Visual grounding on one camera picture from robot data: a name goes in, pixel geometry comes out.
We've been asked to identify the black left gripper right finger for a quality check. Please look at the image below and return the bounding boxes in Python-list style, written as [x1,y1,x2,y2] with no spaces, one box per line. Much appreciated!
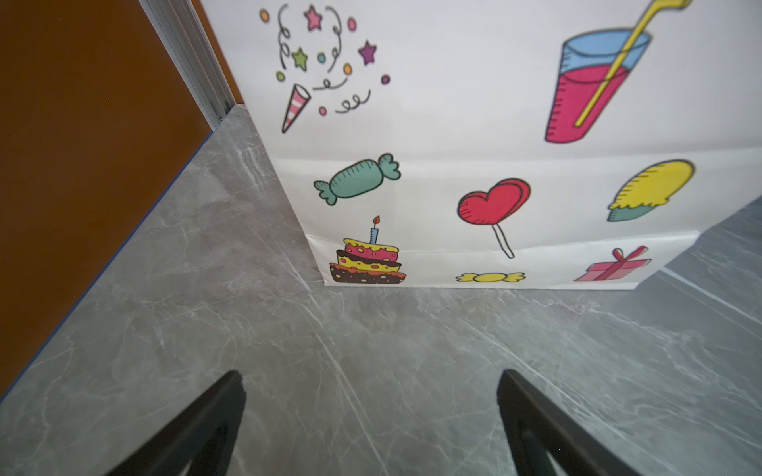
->
[497,369,638,476]

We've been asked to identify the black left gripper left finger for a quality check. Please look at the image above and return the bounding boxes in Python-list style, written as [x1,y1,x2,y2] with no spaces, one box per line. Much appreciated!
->
[109,371,246,475]

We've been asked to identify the white printed paper bag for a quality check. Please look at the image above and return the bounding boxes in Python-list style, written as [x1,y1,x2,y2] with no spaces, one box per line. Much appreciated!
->
[204,1,761,290]

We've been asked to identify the aluminium corner post left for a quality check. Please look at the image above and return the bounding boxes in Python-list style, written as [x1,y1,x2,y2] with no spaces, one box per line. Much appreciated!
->
[139,0,236,130]

